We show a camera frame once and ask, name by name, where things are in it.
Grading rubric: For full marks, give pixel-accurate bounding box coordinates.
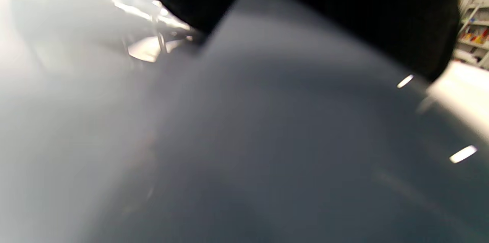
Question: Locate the person's right hand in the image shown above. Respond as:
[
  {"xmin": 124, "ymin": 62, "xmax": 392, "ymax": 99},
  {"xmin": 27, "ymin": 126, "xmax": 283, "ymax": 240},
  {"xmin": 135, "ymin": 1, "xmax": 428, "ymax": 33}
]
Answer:
[{"xmin": 124, "ymin": 0, "xmax": 468, "ymax": 83}]

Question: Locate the wrinkled blue plastic snap folder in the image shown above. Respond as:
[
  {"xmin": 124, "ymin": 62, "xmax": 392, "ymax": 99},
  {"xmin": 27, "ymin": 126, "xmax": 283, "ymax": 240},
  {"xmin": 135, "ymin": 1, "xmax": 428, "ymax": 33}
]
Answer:
[{"xmin": 0, "ymin": 0, "xmax": 489, "ymax": 243}]

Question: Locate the grey metal shelving rack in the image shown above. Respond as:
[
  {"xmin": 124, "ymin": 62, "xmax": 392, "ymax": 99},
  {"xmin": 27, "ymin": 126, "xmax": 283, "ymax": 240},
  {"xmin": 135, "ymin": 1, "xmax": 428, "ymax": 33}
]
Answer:
[{"xmin": 453, "ymin": 0, "xmax": 489, "ymax": 71}]

